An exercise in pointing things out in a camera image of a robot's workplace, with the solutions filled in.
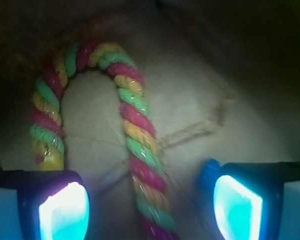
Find blue plastic bottle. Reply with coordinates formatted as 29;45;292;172
196;158;221;195

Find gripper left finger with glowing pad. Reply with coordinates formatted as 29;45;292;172
0;170;90;240

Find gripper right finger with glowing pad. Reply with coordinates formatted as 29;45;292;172
213;162;300;240

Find multicolored twisted rope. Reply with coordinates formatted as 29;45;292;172
29;41;183;240

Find brown paper bag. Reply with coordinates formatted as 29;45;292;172
0;0;300;240

